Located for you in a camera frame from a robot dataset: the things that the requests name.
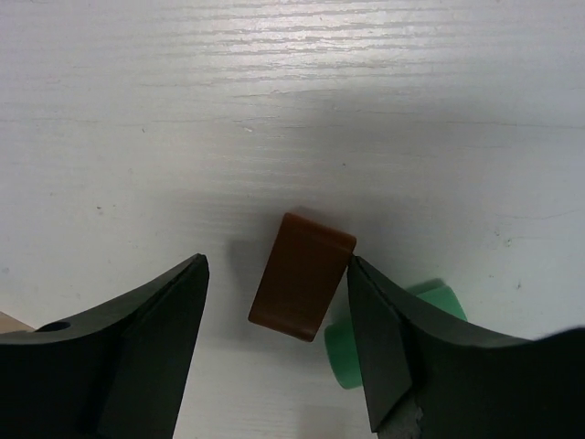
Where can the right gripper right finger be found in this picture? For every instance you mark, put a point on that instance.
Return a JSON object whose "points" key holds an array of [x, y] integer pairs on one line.
{"points": [[428, 374]]}

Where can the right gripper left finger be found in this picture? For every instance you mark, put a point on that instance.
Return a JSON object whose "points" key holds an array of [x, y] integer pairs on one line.
{"points": [[117, 370]]}

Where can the brown wood block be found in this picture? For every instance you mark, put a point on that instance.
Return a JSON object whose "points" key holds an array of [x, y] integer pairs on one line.
{"points": [[305, 267]]}

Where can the green wood cylinder block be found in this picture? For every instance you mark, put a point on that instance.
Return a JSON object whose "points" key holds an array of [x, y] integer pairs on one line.
{"points": [[339, 337]]}

